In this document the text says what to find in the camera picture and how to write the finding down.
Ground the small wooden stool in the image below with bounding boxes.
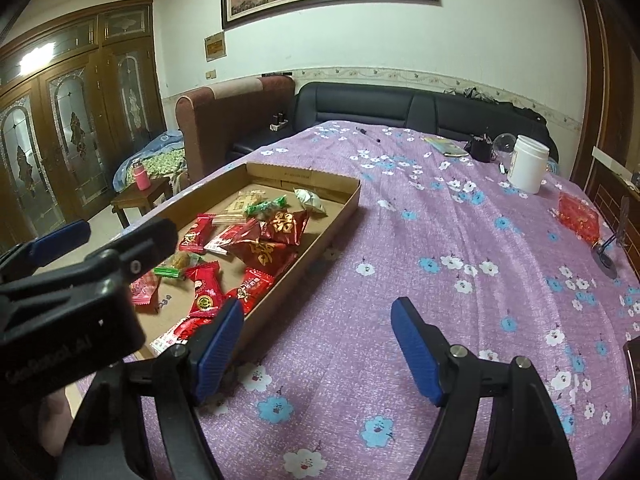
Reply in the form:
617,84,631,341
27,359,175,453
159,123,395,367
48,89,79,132
111,177,172,229

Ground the small black object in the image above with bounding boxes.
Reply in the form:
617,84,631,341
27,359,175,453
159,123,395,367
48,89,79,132
464,136,492,164

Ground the white green snack packet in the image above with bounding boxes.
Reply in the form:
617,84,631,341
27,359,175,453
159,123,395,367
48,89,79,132
294,188,326,216

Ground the flat green booklet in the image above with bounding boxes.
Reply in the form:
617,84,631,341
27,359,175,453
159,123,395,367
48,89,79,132
422,134,468,158

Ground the tan biscuit bar packet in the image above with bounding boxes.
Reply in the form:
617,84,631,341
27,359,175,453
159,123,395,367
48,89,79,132
224,190,265,218

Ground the dark red foil snack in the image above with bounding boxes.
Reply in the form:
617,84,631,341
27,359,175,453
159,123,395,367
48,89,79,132
260,210,309,246

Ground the green patterned bedding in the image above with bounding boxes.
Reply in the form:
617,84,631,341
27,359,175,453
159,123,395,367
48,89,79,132
112,130,186,193

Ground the white plastic jar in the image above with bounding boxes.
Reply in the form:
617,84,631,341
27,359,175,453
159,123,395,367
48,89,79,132
508,136,550,194

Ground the pink water bottle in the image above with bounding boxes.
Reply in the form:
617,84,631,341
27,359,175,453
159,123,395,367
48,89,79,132
131,158,151,191

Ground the red mesh gift bag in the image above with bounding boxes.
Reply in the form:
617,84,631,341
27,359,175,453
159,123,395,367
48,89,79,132
558,192,600,246

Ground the black phone stand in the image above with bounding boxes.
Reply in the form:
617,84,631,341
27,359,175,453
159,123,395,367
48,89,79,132
591,196,630,280

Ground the purple floral tablecloth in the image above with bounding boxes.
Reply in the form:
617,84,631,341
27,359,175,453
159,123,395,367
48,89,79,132
74,119,640,480

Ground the wooden glass door cabinet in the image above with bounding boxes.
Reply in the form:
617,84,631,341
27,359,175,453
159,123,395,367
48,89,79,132
1,0,166,249

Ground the pink snack bar wrapper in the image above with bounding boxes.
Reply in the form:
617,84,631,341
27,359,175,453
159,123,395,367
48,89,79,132
129,271,160,307

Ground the white red snack packet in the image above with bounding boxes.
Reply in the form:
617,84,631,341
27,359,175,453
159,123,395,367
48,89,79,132
150,318,213,356

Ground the cardboard tray box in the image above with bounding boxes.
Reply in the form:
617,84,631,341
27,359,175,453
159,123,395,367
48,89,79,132
124,162,361,356

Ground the black leather sofa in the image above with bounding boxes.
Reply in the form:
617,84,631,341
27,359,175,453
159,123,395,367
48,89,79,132
227,82,560,162

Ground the red gold candy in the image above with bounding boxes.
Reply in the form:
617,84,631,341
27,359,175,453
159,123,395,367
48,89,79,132
227,232,297,278

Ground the brown armchair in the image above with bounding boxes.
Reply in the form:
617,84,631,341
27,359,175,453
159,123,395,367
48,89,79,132
175,75,295,183

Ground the green clear snack packet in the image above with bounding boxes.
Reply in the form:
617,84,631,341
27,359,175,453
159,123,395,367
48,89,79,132
245,195,288,220

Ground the red candy packet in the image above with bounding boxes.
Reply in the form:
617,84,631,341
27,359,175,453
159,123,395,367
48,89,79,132
184,261,224,318

